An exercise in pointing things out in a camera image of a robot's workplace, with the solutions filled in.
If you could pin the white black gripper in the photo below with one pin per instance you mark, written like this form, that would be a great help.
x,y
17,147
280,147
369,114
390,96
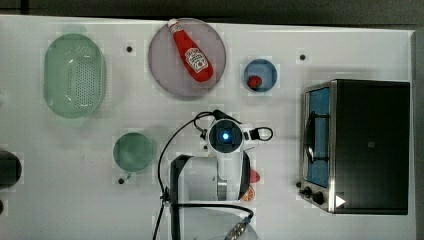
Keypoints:
x,y
226,135

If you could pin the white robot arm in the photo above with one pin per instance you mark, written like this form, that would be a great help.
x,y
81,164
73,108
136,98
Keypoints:
x,y
203,190

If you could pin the green mug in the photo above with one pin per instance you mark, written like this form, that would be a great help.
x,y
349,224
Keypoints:
x,y
133,152

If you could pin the red toy strawberry on table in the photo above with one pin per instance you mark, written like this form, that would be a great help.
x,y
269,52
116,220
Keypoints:
x,y
254,176

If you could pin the red toy strawberry in bowl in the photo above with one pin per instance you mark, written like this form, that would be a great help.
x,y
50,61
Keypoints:
x,y
254,82

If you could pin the toy orange half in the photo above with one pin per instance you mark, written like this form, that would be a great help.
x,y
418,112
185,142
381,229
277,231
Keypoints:
x,y
249,195

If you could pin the red ketchup bottle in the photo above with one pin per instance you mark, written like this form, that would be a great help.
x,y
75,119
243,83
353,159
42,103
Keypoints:
x,y
194,59

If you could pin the small blue bowl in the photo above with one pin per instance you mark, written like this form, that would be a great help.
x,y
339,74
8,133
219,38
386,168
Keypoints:
x,y
263,68

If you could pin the grey round plate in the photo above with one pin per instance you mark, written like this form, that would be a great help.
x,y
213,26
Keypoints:
x,y
167,67

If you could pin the silver black toaster oven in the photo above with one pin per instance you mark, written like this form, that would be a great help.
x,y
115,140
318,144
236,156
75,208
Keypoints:
x,y
355,147

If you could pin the green colander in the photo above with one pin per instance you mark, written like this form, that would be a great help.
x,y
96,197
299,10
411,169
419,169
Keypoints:
x,y
74,82

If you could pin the black cylindrical pot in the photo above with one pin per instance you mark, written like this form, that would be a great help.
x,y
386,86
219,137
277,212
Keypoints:
x,y
10,169

